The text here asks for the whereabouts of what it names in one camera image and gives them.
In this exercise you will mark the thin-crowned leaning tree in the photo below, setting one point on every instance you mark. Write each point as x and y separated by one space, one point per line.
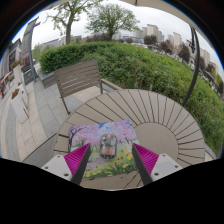
69 30

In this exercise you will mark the beige apartment blocks group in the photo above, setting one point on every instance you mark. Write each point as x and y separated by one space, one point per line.
153 30

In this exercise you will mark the low white flower planter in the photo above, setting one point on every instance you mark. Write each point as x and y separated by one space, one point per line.
19 106

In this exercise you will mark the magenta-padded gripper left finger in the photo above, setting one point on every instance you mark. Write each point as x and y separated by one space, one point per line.
68 161

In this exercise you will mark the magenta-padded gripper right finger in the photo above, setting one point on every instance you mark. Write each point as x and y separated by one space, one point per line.
150 160

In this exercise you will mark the beige cantilever patio umbrella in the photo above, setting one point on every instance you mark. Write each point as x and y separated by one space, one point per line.
196 63

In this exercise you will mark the floral print mouse pad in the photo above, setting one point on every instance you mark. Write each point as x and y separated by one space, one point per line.
124 133

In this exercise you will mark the grey shopfront building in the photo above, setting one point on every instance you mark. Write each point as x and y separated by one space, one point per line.
8 63

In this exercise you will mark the tall white flower planter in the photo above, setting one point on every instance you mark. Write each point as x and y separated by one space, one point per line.
17 73

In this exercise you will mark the round-crowned leafy tree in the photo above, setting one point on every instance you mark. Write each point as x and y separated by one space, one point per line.
111 20

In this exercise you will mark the green trimmed hedge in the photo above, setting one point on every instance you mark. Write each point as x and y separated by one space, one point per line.
140 66

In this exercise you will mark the dark grey sign pillar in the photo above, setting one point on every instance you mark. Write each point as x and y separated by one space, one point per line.
28 50

